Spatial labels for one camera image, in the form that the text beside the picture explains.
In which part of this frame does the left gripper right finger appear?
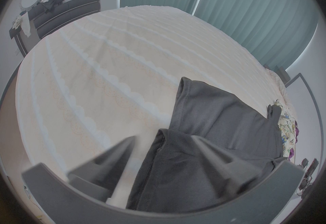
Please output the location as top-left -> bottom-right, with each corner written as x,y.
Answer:
191,135 -> 264,199

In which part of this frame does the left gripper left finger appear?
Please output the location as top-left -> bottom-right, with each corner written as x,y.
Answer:
67,136 -> 137,203

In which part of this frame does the black T-shirt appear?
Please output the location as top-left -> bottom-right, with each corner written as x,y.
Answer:
126,77 -> 290,214

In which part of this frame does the bed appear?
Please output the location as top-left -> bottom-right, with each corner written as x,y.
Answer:
14,5 -> 319,209

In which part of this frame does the white printed garment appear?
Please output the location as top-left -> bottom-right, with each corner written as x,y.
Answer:
274,99 -> 297,159

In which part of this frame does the purple garment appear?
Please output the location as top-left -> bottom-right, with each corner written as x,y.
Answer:
288,120 -> 300,160

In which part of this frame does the grey bedside table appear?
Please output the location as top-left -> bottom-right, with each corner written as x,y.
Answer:
264,64 -> 291,88

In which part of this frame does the black dressing table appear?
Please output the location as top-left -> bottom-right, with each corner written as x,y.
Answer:
9,1 -> 42,58

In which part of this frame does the black chest of drawers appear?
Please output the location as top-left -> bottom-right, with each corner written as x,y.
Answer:
33,0 -> 100,40

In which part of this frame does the white cloth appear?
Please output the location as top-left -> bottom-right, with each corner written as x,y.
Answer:
20,12 -> 32,38

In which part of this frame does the pale printed cloth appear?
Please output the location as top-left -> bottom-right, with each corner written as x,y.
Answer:
12,15 -> 23,30

